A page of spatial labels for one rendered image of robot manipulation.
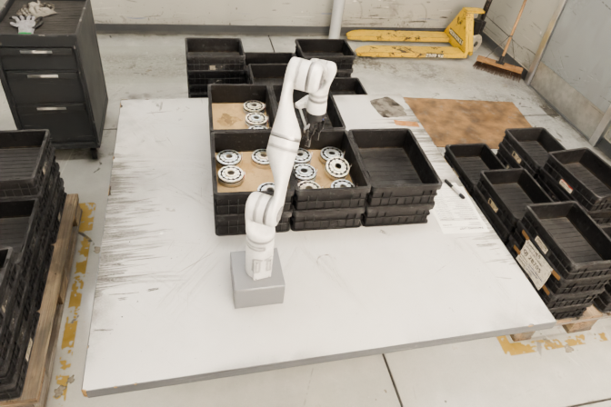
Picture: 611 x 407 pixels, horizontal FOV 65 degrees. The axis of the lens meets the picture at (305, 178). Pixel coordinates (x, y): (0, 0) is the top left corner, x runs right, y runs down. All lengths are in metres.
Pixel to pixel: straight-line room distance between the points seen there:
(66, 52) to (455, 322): 2.43
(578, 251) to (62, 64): 2.92
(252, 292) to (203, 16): 3.83
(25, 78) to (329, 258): 2.08
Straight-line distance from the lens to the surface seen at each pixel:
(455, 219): 2.21
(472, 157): 3.43
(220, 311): 1.72
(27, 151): 2.86
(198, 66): 3.46
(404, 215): 2.05
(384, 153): 2.24
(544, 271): 2.60
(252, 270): 1.64
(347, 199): 1.89
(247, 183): 1.96
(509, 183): 3.12
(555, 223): 2.80
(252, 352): 1.63
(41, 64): 3.16
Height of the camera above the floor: 2.12
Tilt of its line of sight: 40 degrees down
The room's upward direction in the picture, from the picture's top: 8 degrees clockwise
